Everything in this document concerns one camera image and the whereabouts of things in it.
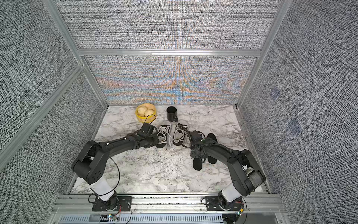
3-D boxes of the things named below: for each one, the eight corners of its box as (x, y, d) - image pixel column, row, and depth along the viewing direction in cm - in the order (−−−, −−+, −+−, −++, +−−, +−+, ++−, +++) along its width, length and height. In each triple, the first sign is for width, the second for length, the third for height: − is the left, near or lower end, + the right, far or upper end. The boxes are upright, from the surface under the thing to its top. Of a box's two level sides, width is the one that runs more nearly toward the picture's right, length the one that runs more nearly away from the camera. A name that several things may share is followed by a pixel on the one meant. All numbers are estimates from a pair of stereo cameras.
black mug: (166, 122, 110) (166, 116, 103) (167, 113, 116) (166, 106, 110) (177, 122, 110) (177, 116, 103) (177, 113, 116) (177, 106, 110)
